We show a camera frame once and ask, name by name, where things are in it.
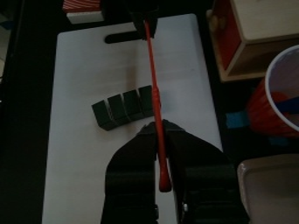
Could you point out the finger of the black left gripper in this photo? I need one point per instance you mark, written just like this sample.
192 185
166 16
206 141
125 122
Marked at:
138 24

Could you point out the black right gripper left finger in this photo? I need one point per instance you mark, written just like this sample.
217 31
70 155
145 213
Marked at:
129 175

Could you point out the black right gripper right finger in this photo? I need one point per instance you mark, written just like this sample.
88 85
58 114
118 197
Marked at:
205 180

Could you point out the red toy knife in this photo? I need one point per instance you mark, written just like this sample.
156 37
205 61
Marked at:
156 116

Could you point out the red and white toy sushi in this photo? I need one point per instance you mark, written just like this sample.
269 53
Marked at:
82 10

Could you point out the beige plate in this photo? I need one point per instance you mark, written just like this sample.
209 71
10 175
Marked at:
269 189

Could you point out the white cutting board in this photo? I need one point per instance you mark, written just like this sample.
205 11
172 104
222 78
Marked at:
85 73

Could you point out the blue tape patch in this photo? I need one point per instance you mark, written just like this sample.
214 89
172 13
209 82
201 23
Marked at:
236 119

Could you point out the red cup with white inside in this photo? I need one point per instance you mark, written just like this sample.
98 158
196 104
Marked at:
264 113

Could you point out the wooden box with red inside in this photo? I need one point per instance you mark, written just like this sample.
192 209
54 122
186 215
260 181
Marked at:
252 32

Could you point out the blue item in cup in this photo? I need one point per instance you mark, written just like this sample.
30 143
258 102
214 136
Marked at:
289 105

